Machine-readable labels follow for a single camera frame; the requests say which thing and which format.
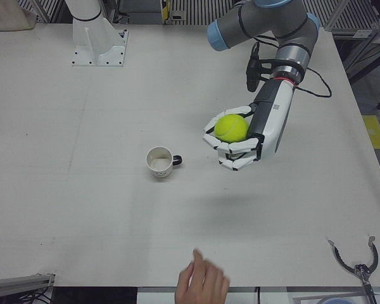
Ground beige cloth bag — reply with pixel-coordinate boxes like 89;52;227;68
0;0;36;32

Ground aluminium frame profile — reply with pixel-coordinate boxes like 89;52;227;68
0;272;56;300

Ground bare human hand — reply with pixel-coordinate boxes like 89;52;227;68
174;248;231;304

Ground white mug with black handle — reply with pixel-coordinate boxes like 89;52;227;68
146;146;184;180

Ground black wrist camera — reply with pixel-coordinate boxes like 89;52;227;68
246;42;273;93

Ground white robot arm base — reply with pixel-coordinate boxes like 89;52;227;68
64;0;129;68

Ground metal grabber tongs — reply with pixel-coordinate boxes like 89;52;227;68
327;236;380;304

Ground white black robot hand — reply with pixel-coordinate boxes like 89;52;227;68
202;78;296;173

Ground black cable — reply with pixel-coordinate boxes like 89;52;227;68
255;34;333;98

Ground yellow tennis ball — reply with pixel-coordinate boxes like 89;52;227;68
213;114;250;143

